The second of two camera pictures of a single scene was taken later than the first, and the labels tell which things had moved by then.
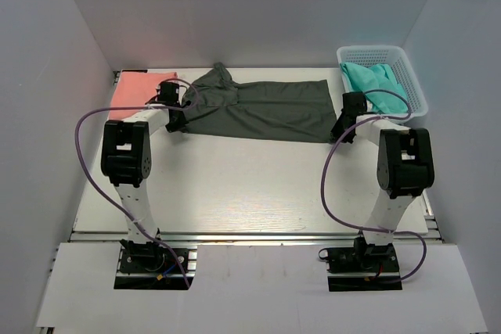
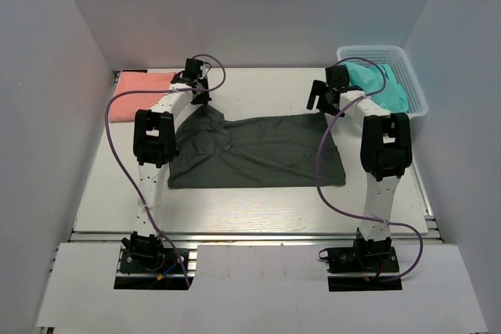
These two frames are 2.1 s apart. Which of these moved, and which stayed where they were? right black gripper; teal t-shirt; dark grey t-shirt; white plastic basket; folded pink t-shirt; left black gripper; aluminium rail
Moved: dark grey t-shirt; right black gripper; left black gripper
Stayed: aluminium rail; white plastic basket; folded pink t-shirt; teal t-shirt
